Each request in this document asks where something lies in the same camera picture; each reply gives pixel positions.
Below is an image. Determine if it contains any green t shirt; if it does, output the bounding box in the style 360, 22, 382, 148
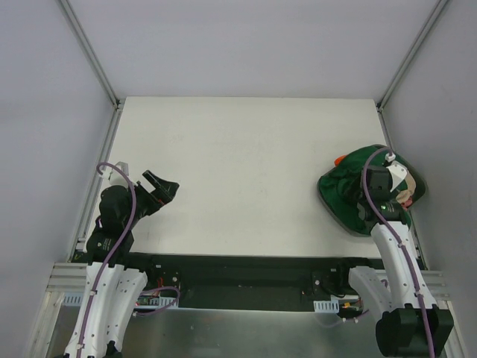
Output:
317, 145, 426, 236

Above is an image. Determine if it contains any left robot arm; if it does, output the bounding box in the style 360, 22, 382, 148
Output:
63, 170, 180, 357

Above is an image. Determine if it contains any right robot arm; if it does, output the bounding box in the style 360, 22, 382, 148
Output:
335, 161, 454, 357

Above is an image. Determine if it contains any beige t shirt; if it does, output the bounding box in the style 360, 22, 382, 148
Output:
396, 173, 417, 204

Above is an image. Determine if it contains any pink t shirt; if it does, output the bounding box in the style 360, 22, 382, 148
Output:
401, 198, 412, 208

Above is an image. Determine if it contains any grey laundry basket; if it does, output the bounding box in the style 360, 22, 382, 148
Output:
317, 168, 426, 237

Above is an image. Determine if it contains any orange t shirt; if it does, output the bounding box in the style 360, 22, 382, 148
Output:
334, 156, 344, 166

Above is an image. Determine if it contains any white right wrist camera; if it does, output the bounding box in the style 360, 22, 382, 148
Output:
384, 152, 408, 192

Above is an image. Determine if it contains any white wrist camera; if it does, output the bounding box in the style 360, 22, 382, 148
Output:
101, 162, 129, 187
384, 152, 408, 192

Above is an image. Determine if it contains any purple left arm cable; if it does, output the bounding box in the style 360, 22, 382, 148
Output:
72, 162, 180, 358

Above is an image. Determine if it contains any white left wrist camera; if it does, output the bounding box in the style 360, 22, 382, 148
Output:
101, 162, 129, 187

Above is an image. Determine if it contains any right aluminium side rail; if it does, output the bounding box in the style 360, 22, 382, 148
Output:
377, 109, 428, 270

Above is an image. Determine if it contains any aluminium side rail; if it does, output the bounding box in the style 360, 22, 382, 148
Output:
66, 99, 125, 263
377, 109, 428, 270

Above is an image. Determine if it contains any front aluminium rail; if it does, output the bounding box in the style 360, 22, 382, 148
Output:
46, 263, 451, 301

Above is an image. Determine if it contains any left aluminium side rail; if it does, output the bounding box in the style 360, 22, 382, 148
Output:
66, 99, 125, 263

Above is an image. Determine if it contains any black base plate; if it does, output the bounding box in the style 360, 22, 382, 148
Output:
127, 253, 384, 312

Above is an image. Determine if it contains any right aluminium frame post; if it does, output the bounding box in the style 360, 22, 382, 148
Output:
376, 0, 451, 113

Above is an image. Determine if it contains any aluminium frame post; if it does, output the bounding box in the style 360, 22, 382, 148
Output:
55, 0, 123, 110
376, 0, 451, 113

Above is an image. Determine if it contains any left white cable duct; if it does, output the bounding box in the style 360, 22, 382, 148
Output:
63, 292, 180, 310

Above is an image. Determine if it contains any white cable duct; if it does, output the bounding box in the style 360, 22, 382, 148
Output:
63, 292, 180, 310
313, 300, 340, 314

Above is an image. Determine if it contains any right white cable duct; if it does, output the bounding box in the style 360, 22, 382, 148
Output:
313, 300, 340, 314

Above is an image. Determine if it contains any left aluminium frame post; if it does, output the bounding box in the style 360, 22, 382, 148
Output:
55, 0, 123, 110

